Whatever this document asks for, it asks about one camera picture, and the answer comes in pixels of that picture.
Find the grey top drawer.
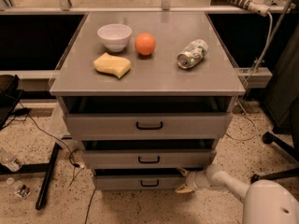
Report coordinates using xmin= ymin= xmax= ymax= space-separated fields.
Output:
xmin=64 ymin=113 xmax=233 ymax=141

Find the grey bottom drawer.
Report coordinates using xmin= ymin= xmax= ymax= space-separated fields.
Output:
xmin=93 ymin=174 xmax=186 ymax=190

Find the grey middle drawer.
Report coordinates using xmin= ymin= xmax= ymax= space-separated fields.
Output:
xmin=82 ymin=149 xmax=216 ymax=169

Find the white bowl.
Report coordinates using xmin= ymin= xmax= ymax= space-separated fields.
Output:
xmin=97 ymin=23 xmax=133 ymax=52

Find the grey drawer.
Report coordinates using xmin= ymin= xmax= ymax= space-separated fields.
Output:
xmin=93 ymin=174 xmax=186 ymax=190
xmin=64 ymin=113 xmax=233 ymax=141
xmin=82 ymin=149 xmax=216 ymax=169

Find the white spiral hose fixture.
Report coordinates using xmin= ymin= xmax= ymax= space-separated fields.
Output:
xmin=226 ymin=0 xmax=270 ymax=17

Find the black office chair base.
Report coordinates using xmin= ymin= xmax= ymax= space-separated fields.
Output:
xmin=250 ymin=101 xmax=299 ymax=184

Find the black stand base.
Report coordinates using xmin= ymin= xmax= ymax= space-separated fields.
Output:
xmin=0 ymin=143 xmax=62 ymax=210

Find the black floor cable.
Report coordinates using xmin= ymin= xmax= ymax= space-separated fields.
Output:
xmin=12 ymin=100 xmax=86 ymax=185

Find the small floor wrapper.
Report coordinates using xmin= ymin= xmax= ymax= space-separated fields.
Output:
xmin=14 ymin=185 xmax=31 ymax=198

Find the grey drawer cabinet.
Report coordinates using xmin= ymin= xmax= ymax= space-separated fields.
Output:
xmin=50 ymin=11 xmax=244 ymax=177

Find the orange fruit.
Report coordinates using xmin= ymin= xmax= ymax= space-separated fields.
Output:
xmin=135 ymin=33 xmax=156 ymax=56

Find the yellow sponge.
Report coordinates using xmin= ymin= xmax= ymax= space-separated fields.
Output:
xmin=93 ymin=53 xmax=131 ymax=78

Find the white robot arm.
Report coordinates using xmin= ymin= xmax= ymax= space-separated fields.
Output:
xmin=176 ymin=164 xmax=299 ymax=224

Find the clear plastic bottle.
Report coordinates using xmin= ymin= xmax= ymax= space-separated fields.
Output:
xmin=0 ymin=148 xmax=21 ymax=172

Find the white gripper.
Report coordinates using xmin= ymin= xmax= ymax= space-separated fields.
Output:
xmin=175 ymin=168 xmax=209 ymax=194

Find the crushed soda can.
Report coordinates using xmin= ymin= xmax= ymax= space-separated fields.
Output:
xmin=177 ymin=39 xmax=208 ymax=69

